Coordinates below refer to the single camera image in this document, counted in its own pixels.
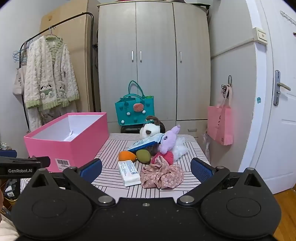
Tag green soft toy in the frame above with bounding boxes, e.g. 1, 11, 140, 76
136, 149, 151, 162

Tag black suitcase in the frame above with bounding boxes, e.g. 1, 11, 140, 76
120, 123, 166, 134

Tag crumpled clear plastic bag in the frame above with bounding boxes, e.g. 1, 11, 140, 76
203, 132, 211, 161

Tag blue white wipes packet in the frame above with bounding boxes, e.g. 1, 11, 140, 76
127, 133, 163, 152

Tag white door hook rack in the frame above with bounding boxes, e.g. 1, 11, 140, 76
280, 10, 296, 26

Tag metal door handle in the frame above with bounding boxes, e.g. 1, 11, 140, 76
273, 70, 291, 106

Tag pink paper bag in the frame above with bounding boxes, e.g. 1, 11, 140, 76
207, 85, 233, 146

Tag cream knit cardigan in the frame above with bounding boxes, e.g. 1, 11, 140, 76
24, 35, 80, 110

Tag beige wall switch box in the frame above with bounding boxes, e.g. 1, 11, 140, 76
252, 27, 269, 44

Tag red strawberry plush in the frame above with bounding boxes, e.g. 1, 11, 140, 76
151, 151, 174, 165

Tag grey wooden wardrobe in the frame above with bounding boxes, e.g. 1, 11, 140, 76
97, 0, 211, 138

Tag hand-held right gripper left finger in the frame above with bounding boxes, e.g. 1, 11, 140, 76
26, 159, 115, 207

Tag pink cardboard box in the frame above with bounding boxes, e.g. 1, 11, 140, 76
23, 112, 110, 173

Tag beige canvas tote bag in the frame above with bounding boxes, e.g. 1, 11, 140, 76
12, 67, 26, 101

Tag white brown plush dog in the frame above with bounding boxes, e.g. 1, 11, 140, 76
140, 115, 166, 140

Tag black hair ties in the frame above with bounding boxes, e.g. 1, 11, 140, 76
221, 75, 233, 98

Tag purple plush toy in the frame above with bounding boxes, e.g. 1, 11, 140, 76
158, 125, 181, 155

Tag cream fleece pants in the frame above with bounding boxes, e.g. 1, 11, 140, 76
27, 102, 77, 133

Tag beige tall cabinet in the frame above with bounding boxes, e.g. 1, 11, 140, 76
39, 0, 101, 114

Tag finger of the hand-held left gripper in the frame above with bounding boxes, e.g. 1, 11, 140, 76
0, 156, 51, 168
0, 150, 18, 158

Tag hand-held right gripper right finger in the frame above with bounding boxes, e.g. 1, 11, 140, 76
177, 158, 266, 207

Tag pink floral scrunchie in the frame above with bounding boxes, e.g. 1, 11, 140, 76
141, 156, 184, 189

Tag teal felt handbag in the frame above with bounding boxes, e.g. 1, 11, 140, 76
115, 80, 154, 126

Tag white tissue packet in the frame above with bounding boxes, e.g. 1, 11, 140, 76
117, 160, 141, 187

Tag white door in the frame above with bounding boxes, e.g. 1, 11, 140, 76
240, 0, 296, 195

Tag orange soft toy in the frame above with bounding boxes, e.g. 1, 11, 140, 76
118, 151, 137, 162

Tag black clothes rack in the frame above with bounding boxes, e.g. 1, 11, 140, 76
20, 12, 96, 133

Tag blue clothes hangers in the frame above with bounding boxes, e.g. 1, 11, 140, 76
13, 50, 28, 64

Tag striped pink tablecloth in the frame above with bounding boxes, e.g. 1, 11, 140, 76
20, 133, 211, 199

